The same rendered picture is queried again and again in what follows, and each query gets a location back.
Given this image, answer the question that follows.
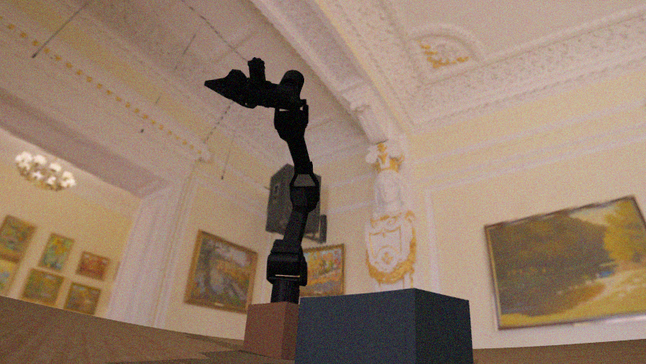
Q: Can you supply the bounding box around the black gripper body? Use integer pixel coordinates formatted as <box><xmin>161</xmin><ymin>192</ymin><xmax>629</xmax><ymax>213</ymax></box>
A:
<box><xmin>226</xmin><ymin>69</ymin><xmax>275</xmax><ymax>109</ymax></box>

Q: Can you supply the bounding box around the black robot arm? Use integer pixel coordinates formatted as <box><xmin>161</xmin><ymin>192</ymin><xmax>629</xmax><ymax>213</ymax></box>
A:
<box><xmin>246</xmin><ymin>57</ymin><xmax>320</xmax><ymax>304</ymax></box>

